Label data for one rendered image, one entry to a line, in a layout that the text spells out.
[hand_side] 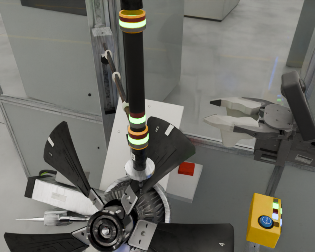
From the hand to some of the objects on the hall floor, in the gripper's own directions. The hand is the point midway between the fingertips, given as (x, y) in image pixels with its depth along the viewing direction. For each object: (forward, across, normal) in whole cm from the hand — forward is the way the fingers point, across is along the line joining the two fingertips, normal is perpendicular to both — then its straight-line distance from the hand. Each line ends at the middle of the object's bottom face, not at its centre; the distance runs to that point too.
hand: (214, 108), depth 53 cm
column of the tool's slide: (+57, +58, -166) cm, 185 cm away
